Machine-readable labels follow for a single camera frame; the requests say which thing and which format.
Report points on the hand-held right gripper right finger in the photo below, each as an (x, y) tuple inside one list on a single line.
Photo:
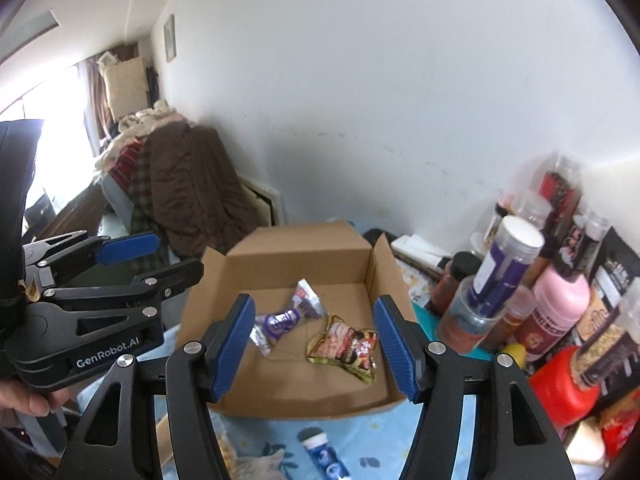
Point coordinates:
[(395, 345)]

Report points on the small brown label jar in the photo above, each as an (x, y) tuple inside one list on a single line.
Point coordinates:
[(500, 220)]

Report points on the red foil bag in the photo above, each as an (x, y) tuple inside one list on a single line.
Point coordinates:
[(622, 430)]

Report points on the pile of cream clothes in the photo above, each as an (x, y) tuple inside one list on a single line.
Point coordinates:
[(145, 120)]

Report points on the green checked cloth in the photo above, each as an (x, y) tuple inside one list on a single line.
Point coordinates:
[(142, 200)]

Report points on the brown cardboard box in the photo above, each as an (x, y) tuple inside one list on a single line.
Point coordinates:
[(330, 305)]

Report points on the purple label jar white lid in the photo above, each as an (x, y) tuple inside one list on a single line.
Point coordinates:
[(500, 265)]

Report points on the white flat box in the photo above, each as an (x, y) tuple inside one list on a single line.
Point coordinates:
[(420, 247)]

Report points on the window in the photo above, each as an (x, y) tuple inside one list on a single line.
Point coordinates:
[(50, 120)]

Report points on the dark label clear jar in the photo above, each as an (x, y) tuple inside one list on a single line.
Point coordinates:
[(580, 245)]

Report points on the blue floral tablecloth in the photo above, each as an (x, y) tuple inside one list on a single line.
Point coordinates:
[(370, 440)]

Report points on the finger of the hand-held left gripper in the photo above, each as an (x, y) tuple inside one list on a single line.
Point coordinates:
[(127, 249), (175, 272)]

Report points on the golden red snack packet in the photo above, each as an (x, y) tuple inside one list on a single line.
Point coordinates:
[(345, 345)]

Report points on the black pouch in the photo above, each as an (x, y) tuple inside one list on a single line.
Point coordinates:
[(617, 270)]

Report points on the person's left hand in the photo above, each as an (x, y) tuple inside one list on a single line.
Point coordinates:
[(30, 402)]

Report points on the tall jar of red dates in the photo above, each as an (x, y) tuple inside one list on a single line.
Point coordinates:
[(560, 185)]

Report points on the brown wooden furniture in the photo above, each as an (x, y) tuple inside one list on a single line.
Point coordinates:
[(80, 210)]

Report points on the teal table cover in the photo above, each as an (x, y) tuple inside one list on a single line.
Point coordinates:
[(425, 322)]

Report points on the clear bag of yellow crisps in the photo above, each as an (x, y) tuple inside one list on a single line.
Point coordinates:
[(227, 455)]

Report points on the empty clear jar white lid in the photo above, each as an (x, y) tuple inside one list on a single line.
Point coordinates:
[(532, 210)]

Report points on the dark hanging garment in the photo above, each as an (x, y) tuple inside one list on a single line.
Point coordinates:
[(152, 87)]

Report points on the clear jar of red powder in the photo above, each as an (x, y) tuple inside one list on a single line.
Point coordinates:
[(465, 330)]

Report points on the small framed wall picture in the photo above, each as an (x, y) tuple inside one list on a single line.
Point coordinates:
[(170, 37)]

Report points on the brown spice jar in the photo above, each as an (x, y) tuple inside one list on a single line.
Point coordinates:
[(515, 315)]

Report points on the red canister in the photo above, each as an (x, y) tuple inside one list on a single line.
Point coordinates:
[(555, 385)]

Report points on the beige paper carton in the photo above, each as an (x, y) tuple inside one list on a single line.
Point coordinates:
[(585, 442)]

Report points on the beige hanging cloth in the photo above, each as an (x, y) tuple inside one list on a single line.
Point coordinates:
[(125, 85)]

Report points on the brown curtain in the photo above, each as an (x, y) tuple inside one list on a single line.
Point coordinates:
[(95, 100)]

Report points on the white printed snack packet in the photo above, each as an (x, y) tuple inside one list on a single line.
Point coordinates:
[(265, 462)]

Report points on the blue tube with white cap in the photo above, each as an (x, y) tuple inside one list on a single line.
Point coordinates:
[(325, 455)]

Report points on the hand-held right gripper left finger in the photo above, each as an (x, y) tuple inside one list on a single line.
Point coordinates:
[(232, 345)]

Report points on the pink bottle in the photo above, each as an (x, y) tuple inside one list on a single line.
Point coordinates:
[(555, 300)]

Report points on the white framed board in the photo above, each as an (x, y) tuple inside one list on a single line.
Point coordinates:
[(265, 200)]

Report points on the black lid spice jar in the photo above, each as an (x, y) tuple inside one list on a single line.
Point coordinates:
[(450, 280)]

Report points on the brown jacket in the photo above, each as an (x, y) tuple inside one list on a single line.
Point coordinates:
[(200, 185)]

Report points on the granola jar black label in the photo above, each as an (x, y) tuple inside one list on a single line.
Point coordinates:
[(610, 345)]

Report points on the white purple candy packet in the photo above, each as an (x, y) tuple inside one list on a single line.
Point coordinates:
[(305, 300)]

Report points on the red striped cloth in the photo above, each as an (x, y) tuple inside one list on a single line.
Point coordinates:
[(127, 162)]

